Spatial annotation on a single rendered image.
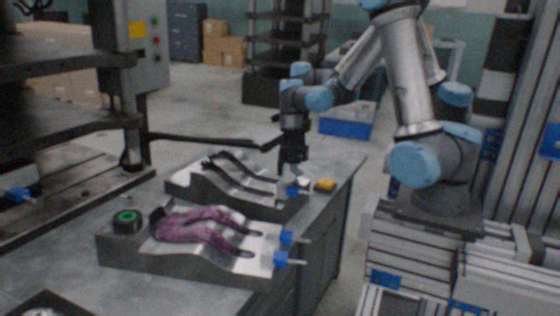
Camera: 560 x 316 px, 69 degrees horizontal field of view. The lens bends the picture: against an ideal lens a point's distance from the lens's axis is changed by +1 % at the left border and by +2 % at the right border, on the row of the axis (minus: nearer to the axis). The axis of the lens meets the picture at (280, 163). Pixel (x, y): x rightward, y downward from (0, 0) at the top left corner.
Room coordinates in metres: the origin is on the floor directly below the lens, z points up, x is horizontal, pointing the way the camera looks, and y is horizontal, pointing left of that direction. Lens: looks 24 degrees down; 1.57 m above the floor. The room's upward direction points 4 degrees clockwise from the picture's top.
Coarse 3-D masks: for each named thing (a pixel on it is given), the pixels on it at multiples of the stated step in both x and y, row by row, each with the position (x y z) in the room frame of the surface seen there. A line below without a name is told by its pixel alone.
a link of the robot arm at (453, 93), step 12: (444, 84) 1.48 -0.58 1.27; (456, 84) 1.49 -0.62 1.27; (432, 96) 1.50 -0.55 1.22; (444, 96) 1.43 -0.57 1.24; (456, 96) 1.40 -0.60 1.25; (468, 96) 1.41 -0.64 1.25; (432, 108) 1.49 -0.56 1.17; (444, 108) 1.42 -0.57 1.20; (456, 108) 1.40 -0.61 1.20; (468, 108) 1.42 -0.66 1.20; (444, 120) 1.41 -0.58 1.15; (456, 120) 1.40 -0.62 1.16
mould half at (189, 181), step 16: (208, 160) 1.57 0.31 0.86; (224, 160) 1.42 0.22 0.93; (240, 160) 1.46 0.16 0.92; (176, 176) 1.40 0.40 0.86; (192, 176) 1.31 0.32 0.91; (208, 176) 1.29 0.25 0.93; (240, 176) 1.37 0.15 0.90; (272, 176) 1.41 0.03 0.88; (176, 192) 1.34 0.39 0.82; (192, 192) 1.31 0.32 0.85; (208, 192) 1.28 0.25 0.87; (224, 192) 1.25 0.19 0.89; (240, 192) 1.26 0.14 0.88; (272, 192) 1.27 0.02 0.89; (240, 208) 1.22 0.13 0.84; (256, 208) 1.19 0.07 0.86; (272, 208) 1.17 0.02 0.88; (288, 208) 1.21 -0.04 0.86
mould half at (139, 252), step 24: (144, 192) 1.17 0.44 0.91; (144, 216) 1.02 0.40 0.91; (240, 216) 1.12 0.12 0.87; (96, 240) 0.92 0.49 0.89; (120, 240) 0.91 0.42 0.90; (144, 240) 0.95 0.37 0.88; (240, 240) 1.01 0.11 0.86; (264, 240) 1.02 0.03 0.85; (120, 264) 0.91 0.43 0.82; (144, 264) 0.90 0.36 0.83; (168, 264) 0.89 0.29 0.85; (192, 264) 0.88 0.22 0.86; (216, 264) 0.87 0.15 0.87; (240, 264) 0.90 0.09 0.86; (264, 264) 0.91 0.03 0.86; (240, 288) 0.86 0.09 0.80; (264, 288) 0.85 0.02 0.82
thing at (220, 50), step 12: (204, 24) 8.07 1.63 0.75; (216, 24) 8.00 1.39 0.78; (204, 36) 8.08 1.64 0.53; (216, 36) 8.01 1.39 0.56; (216, 48) 8.02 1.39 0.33; (228, 48) 7.95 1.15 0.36; (240, 48) 7.88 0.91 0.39; (204, 60) 8.07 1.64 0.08; (216, 60) 7.99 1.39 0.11; (228, 60) 7.95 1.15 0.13; (240, 60) 7.87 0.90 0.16
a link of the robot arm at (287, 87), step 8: (288, 80) 1.26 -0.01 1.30; (296, 80) 1.26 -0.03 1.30; (280, 88) 1.27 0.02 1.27; (288, 88) 1.24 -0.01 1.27; (280, 96) 1.26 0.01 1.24; (288, 96) 1.23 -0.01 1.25; (280, 104) 1.26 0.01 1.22; (288, 104) 1.23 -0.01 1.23; (280, 112) 1.25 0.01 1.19; (288, 112) 1.23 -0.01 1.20; (296, 112) 1.23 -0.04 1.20
